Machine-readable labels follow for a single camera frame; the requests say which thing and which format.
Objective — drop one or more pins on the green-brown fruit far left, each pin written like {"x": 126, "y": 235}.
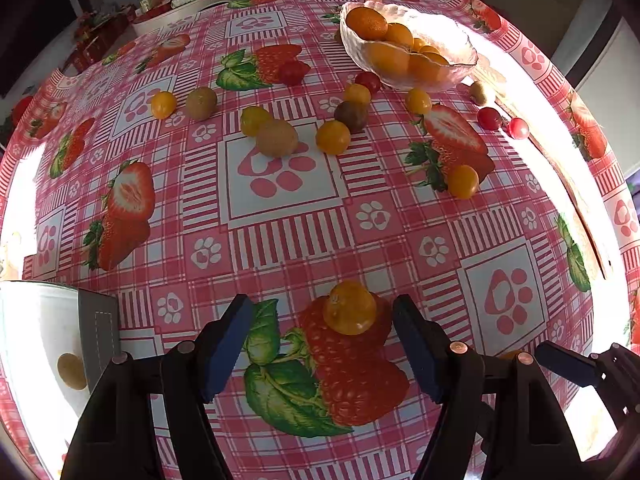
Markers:
{"x": 201, "y": 103}

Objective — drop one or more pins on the red cherry tomato near bowl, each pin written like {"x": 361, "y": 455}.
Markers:
{"x": 370, "y": 81}

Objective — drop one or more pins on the white square tray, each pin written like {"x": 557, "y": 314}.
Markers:
{"x": 39, "y": 322}

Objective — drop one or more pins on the pink strawberry print tablecloth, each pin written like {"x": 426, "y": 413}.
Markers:
{"x": 175, "y": 217}

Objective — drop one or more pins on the clear glass fruit bowl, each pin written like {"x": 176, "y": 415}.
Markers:
{"x": 421, "y": 49}

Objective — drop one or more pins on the green-brown kiwi berry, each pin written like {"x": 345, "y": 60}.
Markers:
{"x": 276, "y": 139}

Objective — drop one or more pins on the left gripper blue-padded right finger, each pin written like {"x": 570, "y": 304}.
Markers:
{"x": 452, "y": 375}

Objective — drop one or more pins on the green fruit in tray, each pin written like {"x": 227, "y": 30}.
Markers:
{"x": 72, "y": 371}

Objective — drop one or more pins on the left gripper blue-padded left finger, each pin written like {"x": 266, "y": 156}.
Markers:
{"x": 193, "y": 373}

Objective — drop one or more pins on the red cherry tomato right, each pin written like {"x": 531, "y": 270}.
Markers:
{"x": 489, "y": 118}

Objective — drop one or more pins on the pale green fruit by bowl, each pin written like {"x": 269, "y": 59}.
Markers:
{"x": 482, "y": 94}

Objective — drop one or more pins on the dark red tomato on print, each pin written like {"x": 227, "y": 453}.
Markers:
{"x": 292, "y": 73}

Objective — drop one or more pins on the white oval coffee table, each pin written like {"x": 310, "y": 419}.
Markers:
{"x": 171, "y": 13}

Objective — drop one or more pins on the yellow cherry tomato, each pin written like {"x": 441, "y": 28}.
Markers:
{"x": 163, "y": 104}
{"x": 350, "y": 309}
{"x": 357, "y": 93}

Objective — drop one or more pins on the pink-red cherry tomato far right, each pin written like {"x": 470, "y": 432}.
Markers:
{"x": 518, "y": 129}

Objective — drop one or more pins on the large orange kumquat in bowl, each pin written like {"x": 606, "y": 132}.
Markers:
{"x": 367, "y": 23}

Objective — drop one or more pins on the orange cherry tomato centre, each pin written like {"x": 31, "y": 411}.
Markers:
{"x": 333, "y": 137}

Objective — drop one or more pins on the yellow tomato right of bowl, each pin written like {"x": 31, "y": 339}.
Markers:
{"x": 418, "y": 102}

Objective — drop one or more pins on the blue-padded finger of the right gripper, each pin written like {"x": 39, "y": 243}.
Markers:
{"x": 566, "y": 363}

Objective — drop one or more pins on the orange tomato on strawberry print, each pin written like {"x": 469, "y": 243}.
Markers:
{"x": 462, "y": 182}

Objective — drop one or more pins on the yellow-green cherry tomato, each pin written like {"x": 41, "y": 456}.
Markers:
{"x": 253, "y": 118}

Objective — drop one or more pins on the dark brown cherry tomato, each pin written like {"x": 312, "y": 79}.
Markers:
{"x": 353, "y": 114}

